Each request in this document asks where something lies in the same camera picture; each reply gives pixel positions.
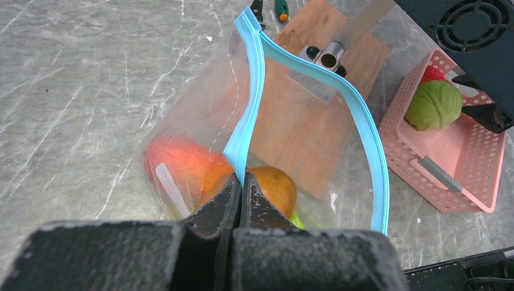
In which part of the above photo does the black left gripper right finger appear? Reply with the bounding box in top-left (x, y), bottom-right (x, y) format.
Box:
top-left (239, 173), bottom-right (297, 230)

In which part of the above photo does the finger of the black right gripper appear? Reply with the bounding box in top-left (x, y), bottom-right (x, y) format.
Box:
top-left (452, 73), bottom-right (513, 133)

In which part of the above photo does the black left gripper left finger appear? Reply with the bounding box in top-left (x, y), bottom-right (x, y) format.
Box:
top-left (183, 173), bottom-right (242, 237)

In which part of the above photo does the brown toy kiwi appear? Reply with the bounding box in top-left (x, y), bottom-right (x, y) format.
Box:
top-left (201, 165), bottom-right (298, 221)

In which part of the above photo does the red orange toy mango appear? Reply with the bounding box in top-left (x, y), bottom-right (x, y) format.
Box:
top-left (142, 137), bottom-right (233, 209)

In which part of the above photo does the pink perforated plastic basket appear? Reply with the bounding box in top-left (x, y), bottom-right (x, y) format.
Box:
top-left (378, 47), bottom-right (506, 213)

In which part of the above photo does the clear zip top bag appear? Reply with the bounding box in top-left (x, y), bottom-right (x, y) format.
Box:
top-left (136, 1), bottom-right (390, 234)

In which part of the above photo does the green toy cabbage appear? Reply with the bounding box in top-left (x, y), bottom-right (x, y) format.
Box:
top-left (405, 81), bottom-right (462, 131)

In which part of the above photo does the dark grey metal chassis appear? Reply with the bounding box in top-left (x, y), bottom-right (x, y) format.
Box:
top-left (397, 0), bottom-right (513, 117)

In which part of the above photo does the wooden cutting board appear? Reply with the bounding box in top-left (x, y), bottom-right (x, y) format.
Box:
top-left (234, 1), bottom-right (390, 212)

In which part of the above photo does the metal hinge bracket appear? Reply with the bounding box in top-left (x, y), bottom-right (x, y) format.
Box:
top-left (286, 0), bottom-right (396, 104)

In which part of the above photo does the black tool handle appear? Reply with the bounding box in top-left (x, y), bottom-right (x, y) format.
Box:
top-left (250, 0), bottom-right (265, 30)

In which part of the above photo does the green handled screwdriver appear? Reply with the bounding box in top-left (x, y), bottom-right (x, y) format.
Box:
top-left (274, 0), bottom-right (289, 22)

